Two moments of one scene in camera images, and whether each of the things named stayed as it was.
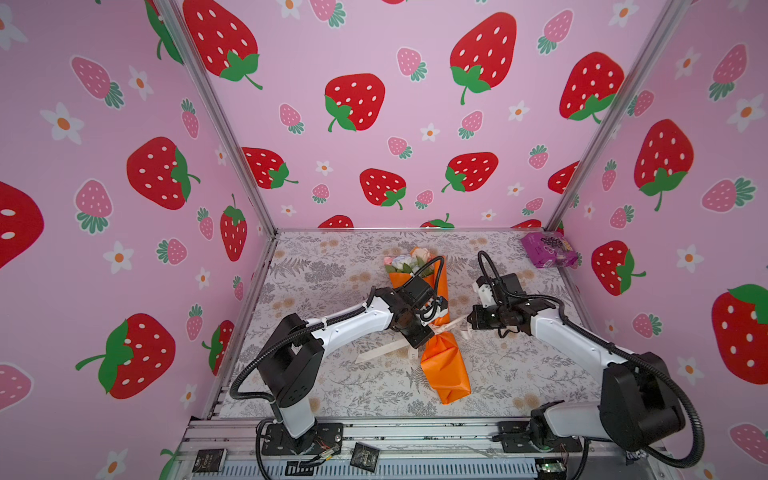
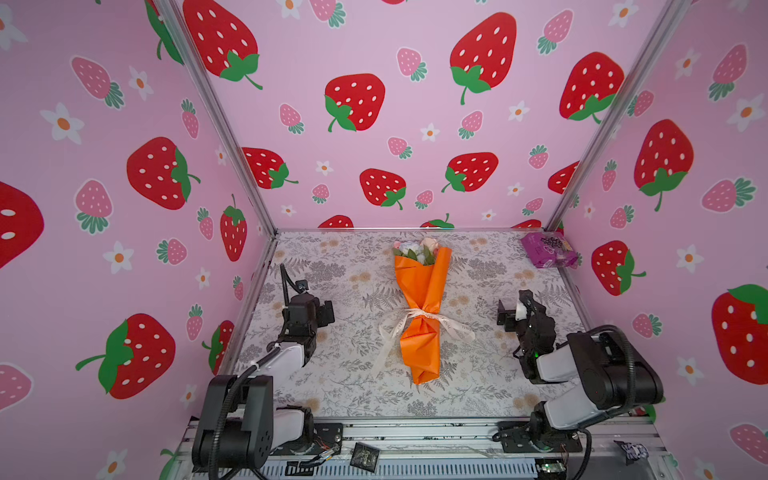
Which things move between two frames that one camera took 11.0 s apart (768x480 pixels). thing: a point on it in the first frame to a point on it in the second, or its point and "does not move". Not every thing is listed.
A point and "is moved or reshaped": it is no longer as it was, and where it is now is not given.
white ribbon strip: (434, 329) is moved or reshaped
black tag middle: (364, 457) does not move
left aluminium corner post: (174, 15) does not move
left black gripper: (421, 337) to (323, 314)
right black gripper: (476, 319) to (511, 314)
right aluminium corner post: (665, 24) does not move
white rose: (410, 261) to (406, 246)
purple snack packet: (551, 250) does not move
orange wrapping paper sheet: (439, 354) is moved or reshaped
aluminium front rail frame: (248, 448) does not move
